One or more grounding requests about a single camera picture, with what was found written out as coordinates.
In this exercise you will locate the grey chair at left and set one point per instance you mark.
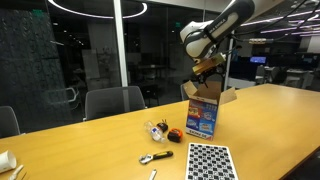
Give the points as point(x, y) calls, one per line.
point(8, 122)

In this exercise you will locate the clear plastic bottle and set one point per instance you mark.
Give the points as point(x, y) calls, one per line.
point(154, 131)

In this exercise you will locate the grey office chair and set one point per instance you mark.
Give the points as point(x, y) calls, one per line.
point(113, 101)

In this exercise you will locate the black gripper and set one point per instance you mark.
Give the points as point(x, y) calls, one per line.
point(218, 70)

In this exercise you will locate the small black gadget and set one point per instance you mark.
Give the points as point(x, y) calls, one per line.
point(163, 125)

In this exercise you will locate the gold wrist camera mount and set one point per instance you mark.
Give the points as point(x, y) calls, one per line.
point(205, 65)

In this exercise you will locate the checkerboard calibration board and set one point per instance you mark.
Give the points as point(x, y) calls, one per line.
point(209, 162)

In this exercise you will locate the open cardboard box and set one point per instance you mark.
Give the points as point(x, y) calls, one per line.
point(204, 102)

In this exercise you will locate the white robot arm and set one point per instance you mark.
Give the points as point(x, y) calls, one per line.
point(200, 39)

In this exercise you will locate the small silver wrench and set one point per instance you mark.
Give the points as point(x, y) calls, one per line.
point(153, 174)

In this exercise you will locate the orange black tape measure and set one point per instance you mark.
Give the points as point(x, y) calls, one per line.
point(175, 135)

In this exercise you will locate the white paper cup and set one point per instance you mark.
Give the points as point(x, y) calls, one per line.
point(7, 161)

